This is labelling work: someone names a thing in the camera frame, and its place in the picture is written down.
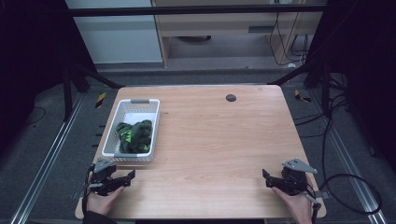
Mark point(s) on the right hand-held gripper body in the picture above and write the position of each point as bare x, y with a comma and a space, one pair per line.
294, 180

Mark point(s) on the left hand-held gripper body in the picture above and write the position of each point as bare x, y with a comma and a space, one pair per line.
101, 179

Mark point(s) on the dark green cloth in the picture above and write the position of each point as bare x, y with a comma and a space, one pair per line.
137, 137

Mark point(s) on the white plastic basket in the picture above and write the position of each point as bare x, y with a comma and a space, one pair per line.
137, 109

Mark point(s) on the person's left hand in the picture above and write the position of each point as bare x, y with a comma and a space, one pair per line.
102, 202

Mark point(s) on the person's right hand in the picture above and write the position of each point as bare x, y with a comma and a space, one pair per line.
295, 207

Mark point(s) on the yellow black striped tape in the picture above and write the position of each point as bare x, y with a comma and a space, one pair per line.
100, 99
300, 96

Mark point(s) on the grey round table grommet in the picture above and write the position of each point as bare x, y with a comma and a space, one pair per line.
231, 98

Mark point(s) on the black metal stand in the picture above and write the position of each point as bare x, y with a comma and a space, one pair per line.
325, 90
67, 93

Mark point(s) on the dark curtain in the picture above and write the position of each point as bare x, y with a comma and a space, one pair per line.
367, 62
28, 62

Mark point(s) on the white cabinet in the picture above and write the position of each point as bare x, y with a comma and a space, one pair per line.
118, 37

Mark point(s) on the light wooden desk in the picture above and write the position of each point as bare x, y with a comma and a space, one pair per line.
218, 23

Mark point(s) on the aluminium floor rail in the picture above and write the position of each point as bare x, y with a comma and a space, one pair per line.
46, 161
351, 168

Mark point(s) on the black horizontal frame bar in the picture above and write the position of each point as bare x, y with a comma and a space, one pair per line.
186, 10

